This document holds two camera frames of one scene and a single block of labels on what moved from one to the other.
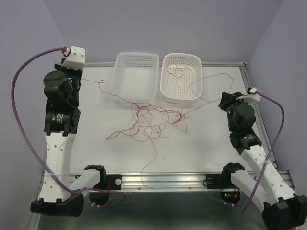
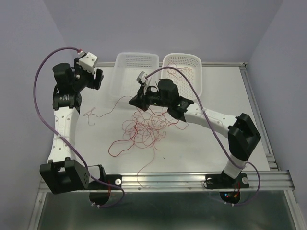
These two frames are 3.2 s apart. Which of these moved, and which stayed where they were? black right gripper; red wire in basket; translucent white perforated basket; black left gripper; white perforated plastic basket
Moved: black left gripper; black right gripper
Stayed: translucent white perforated basket; white perforated plastic basket; red wire in basket
